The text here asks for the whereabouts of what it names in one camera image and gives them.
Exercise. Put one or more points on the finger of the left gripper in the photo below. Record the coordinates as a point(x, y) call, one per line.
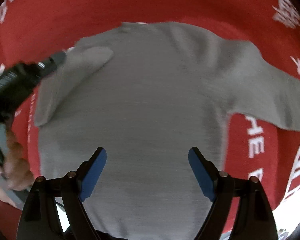
point(50, 64)

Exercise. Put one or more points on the grey knit sweater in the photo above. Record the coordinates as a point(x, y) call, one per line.
point(147, 93)

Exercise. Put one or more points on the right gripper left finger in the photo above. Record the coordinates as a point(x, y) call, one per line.
point(40, 219)

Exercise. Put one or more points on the person's left hand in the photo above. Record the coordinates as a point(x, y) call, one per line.
point(15, 168)

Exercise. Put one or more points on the red blanket white lettering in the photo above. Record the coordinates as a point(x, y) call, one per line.
point(31, 30)

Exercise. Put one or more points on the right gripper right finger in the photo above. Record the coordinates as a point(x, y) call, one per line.
point(254, 217)

